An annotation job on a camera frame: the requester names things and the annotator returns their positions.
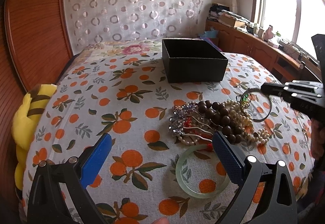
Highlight white pearl necklace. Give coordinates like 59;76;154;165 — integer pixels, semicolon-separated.
177;99;271;146

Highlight pale green jade bangle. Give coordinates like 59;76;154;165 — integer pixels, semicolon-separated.
175;144;230;199

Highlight dark thin bangle with charm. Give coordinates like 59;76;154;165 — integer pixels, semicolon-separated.
236;87;272;123

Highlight dark wooden bead bracelet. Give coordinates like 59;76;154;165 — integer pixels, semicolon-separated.
197;99;243;144

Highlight rhinestone hair pins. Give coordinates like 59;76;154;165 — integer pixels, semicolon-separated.
168;101;217;146

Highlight black square jewelry box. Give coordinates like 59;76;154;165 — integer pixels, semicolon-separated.
161;38;228;83

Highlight person's hand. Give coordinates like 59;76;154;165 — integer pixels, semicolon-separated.
311;119;325;160

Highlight wooden side cabinet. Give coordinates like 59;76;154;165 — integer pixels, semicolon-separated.
206;19;322;82

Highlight pink figurine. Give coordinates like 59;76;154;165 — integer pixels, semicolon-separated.
263;25;274;42

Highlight orange print bed sheet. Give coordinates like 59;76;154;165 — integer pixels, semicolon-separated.
22;52;314;223

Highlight yellow striped plush toy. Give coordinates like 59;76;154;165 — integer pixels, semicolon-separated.
12;84;57;191

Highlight cardboard box with papers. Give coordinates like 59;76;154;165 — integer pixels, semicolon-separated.
218;12;247;28

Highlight blue blanket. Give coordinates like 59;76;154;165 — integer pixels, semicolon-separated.
199;29;222;52

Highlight floral quilt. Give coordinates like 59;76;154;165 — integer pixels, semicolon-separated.
77;40;162;62

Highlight circle pattern curtain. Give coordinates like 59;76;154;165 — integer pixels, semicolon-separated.
64;0;204;50

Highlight window frame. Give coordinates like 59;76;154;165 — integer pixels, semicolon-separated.
258;0;324;59

